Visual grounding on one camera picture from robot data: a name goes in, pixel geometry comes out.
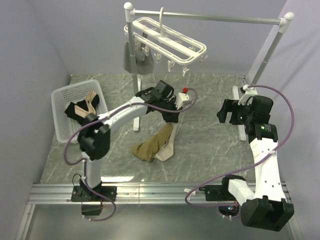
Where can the white clip drying hanger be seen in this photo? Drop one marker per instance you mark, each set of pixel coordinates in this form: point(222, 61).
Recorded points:
point(165, 41)

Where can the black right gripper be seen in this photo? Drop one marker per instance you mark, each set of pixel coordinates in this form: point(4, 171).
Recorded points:
point(229, 105)

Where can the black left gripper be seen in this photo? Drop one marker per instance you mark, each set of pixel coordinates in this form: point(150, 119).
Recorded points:
point(173, 117)

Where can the olive and cream underwear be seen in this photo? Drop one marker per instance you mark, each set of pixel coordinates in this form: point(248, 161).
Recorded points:
point(160, 146)

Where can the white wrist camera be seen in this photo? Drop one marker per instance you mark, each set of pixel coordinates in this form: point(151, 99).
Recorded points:
point(248, 92)
point(182, 99)

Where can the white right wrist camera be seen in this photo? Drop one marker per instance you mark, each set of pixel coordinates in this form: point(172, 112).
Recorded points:
point(248, 92)

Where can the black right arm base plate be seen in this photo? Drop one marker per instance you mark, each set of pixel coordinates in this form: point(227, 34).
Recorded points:
point(213, 193)

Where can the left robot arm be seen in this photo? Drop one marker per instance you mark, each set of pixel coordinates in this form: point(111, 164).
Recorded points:
point(95, 134)

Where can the black and beige underwear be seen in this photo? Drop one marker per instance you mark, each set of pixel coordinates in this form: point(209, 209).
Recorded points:
point(79, 111)

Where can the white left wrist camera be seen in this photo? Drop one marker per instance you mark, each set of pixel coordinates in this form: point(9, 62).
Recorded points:
point(182, 99)

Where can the white plastic laundry basket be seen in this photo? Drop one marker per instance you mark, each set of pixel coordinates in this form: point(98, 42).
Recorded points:
point(62, 97)

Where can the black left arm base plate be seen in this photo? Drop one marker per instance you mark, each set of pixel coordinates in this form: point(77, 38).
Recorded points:
point(83, 194)

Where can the white metal clothes rack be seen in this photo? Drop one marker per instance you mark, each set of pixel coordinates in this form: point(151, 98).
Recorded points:
point(282, 23)

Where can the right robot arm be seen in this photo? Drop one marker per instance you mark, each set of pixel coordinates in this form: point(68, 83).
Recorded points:
point(265, 207)

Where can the grey hanging underwear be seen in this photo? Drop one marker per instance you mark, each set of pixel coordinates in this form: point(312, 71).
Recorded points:
point(144, 63)

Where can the aluminium mounting rail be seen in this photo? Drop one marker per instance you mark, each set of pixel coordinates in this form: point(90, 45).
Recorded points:
point(127, 193)

